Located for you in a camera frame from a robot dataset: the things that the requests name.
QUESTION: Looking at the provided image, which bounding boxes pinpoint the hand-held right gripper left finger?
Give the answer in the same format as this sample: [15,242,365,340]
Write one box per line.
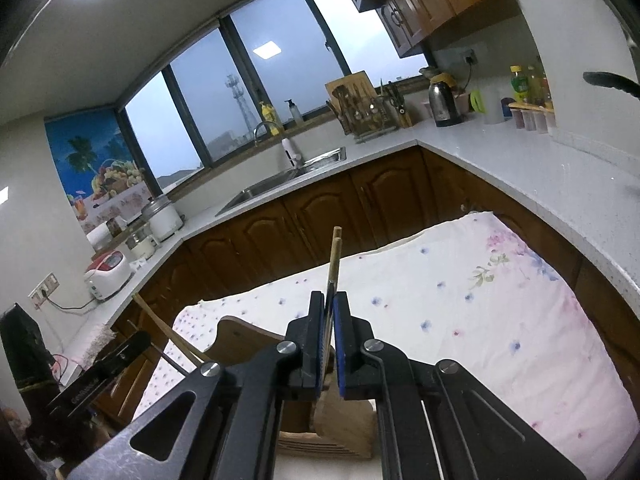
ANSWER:
[70,290,328,480]

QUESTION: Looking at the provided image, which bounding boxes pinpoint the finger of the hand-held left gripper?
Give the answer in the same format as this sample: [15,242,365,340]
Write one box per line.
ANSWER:
[95,332,151,383]

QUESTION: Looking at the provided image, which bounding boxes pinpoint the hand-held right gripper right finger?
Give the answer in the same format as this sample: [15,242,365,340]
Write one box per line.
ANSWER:
[332,292,588,480]

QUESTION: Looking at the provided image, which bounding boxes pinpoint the wooden chopstick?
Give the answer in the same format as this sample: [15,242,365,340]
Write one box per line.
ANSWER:
[131,294,213,365]
[331,226,344,293]
[326,238,343,376]
[167,332,206,366]

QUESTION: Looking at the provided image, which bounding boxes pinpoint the metal chopstick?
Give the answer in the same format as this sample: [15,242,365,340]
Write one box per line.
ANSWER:
[127,320,193,375]

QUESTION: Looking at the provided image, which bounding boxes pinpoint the wooden utensil holder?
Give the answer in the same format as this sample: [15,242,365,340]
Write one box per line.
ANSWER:
[209,315,377,461]

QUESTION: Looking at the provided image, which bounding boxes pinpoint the white lace cloth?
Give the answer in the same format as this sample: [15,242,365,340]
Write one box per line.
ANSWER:
[60,320,117,376]

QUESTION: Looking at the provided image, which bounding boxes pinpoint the white and red rice cooker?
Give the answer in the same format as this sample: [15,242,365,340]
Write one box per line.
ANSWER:
[83,251,133,301]

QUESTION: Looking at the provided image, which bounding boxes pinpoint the floral white tablecloth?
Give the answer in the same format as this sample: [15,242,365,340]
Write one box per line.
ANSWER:
[132,210,633,480]

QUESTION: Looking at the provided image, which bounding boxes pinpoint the small white cooker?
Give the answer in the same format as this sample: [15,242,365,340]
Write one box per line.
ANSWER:
[125,227,162,261]

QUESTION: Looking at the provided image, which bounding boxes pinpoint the white paper towel roll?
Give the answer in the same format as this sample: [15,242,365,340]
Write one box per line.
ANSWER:
[86,222,112,250]

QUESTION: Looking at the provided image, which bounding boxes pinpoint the wooden lower cabinets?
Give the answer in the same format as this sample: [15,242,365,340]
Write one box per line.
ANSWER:
[92,146,640,433]

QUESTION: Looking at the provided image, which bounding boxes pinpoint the wooden cabinets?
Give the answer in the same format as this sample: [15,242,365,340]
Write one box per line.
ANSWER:
[92,146,640,433]
[332,0,503,58]

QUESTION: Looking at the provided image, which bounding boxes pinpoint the steel steamer pot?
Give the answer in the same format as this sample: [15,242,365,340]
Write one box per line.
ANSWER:
[141,195,184,242]

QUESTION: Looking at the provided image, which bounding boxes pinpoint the steel kitchen sink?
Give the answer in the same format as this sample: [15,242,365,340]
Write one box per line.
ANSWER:
[216,146,347,217]

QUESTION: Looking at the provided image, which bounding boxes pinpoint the kitchen faucet with white filter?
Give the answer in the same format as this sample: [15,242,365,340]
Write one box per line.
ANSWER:
[253,121,303,170]

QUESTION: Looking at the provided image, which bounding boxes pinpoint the knife and utensil rack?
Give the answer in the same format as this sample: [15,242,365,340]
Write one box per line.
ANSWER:
[326,80,415,142]

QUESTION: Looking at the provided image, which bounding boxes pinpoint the white kitchen countertop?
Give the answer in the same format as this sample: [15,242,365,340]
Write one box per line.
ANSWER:
[30,110,640,376]

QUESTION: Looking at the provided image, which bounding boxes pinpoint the yellow dish soap bottle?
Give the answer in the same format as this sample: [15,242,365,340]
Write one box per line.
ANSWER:
[259,101,280,137]

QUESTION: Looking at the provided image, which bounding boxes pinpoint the radio tower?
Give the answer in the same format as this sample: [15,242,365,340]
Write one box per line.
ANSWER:
[224,74,253,136]

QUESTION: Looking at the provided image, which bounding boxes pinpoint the wooden cutting board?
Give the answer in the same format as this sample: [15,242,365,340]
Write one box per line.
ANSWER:
[325,70,376,111]

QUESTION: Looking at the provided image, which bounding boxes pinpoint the steel electric kettle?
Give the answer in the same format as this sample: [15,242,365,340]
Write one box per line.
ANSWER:
[427,74,463,128]

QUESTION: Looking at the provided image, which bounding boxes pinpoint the kitchen window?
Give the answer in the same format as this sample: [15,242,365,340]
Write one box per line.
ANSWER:
[117,0,431,181]

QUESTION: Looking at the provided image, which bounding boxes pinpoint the spice jar set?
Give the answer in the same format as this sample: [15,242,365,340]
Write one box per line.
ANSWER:
[509,101,556,135]

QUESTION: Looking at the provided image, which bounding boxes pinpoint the yellow cooking oil bottle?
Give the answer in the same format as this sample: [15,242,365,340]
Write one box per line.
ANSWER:
[510,65,532,106]

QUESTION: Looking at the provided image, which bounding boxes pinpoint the brown sauce bottle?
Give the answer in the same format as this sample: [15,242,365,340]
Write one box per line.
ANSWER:
[529,57,553,106]

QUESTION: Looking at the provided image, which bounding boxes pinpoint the wooden upper cabinets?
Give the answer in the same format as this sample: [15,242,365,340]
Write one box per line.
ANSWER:
[332,0,503,58]

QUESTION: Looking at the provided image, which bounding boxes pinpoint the black wok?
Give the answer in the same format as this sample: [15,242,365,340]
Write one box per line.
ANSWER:
[582,71,640,98]

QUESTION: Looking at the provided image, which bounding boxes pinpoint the black power cable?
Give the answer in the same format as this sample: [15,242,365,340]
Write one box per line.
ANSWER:
[45,295,98,313]

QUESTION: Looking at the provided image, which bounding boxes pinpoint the triple wall outlet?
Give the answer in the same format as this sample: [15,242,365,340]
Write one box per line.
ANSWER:
[28,272,61,308]

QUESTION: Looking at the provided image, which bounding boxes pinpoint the tropical fruit wall poster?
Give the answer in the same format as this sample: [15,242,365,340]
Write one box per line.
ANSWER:
[45,107,163,233]

